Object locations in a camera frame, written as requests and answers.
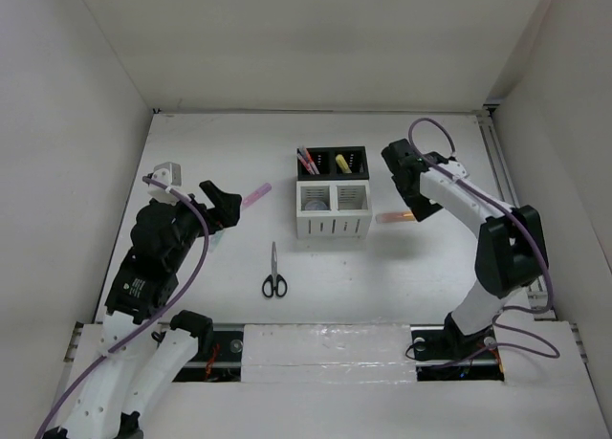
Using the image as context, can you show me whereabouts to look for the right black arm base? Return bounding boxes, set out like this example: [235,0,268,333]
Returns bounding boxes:
[404,325,505,382]

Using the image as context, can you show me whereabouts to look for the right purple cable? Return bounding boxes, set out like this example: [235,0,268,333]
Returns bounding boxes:
[408,118,560,368]

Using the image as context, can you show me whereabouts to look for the orange pen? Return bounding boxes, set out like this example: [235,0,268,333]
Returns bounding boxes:
[304,149,320,175]

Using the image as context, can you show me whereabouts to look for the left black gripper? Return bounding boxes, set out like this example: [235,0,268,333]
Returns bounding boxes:
[164,180,242,268]

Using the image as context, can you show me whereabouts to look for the black handled scissors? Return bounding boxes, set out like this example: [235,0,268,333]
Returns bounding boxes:
[261,242,288,298]

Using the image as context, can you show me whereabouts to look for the pink red pen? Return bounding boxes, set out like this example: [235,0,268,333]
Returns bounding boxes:
[297,151,316,175]

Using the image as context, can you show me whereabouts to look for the white two-slot pen holder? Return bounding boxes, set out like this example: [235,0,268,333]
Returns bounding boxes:
[295,180,373,239]

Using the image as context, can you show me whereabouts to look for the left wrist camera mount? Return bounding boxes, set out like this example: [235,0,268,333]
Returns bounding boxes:
[143,162,182,205]

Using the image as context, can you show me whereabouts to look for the yellow highlighter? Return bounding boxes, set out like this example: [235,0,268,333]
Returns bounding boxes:
[335,154,352,174]

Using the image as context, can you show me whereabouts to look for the green highlighter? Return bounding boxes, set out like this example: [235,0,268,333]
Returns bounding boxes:
[208,231,225,252]

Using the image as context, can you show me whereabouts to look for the orange highlighter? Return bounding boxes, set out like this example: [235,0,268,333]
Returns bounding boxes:
[375,211,416,224]

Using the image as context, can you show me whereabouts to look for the pink highlighter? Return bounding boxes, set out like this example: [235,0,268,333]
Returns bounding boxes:
[241,183,272,209]

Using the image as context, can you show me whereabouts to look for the clear jar of clips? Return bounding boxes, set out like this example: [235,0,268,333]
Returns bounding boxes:
[304,200,329,211]

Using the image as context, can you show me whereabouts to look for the black two-slot pen holder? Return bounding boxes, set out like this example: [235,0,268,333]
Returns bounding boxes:
[297,146,370,182]

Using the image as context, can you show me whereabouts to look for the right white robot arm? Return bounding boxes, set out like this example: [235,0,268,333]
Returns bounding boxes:
[382,139,548,357]

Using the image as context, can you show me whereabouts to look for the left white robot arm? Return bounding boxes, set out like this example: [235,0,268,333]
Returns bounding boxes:
[36,174,242,438]

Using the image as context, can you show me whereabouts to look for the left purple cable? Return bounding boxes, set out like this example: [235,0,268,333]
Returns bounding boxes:
[35,178,211,439]

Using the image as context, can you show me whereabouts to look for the purple cable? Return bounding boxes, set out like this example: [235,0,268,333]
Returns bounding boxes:
[408,118,560,368]
[35,178,211,439]

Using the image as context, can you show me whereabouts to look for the aluminium rail right side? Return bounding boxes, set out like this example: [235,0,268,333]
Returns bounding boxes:
[477,104,518,206]

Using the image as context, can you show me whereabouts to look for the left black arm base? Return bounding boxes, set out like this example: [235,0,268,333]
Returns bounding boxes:
[173,324,244,383]

